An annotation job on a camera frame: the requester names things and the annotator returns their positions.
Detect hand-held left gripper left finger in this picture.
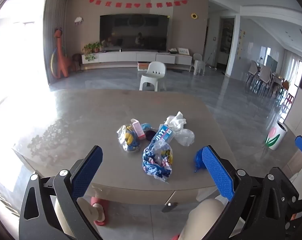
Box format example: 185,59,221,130
19,145,104,240

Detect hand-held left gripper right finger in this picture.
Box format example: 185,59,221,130
202,145,302,240

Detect pink rose-print carton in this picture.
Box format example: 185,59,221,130
132,120,145,140

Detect white tissue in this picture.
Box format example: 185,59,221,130
164,111,187,132

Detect white bin with tulip print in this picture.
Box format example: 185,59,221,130
264,122,288,151

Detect person's right leg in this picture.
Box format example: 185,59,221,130
178,198,229,240

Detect person's leg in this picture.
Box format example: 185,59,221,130
54,197,106,240
178,198,229,240

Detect clear crumpled plastic wrap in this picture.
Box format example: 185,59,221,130
175,128,195,146

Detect pink slipper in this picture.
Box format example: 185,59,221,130
90,197,109,227

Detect clear bag with yellow toys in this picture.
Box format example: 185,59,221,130
117,124,141,153

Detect person's left leg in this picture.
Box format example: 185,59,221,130
54,197,106,240

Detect blue patterned plastic bag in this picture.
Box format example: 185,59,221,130
142,140,174,182

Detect blue and white packet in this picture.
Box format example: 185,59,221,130
152,124,175,143

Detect grey dining chair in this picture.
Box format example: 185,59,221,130
257,66,274,98
246,60,258,90

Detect small white plastic stool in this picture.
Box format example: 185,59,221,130
190,53,206,75

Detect orange dinosaur toy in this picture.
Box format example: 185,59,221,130
51,27,72,79

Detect dark brown round stool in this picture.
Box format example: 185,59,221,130
72,53,83,73

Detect floor mop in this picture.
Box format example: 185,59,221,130
205,50,218,69

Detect white plastic chair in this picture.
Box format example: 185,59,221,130
140,61,166,92

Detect long white TV cabinet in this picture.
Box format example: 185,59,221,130
81,51,193,72

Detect large black television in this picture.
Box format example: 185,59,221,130
100,14,171,53

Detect grey curtain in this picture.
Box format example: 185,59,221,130
43,0,68,85

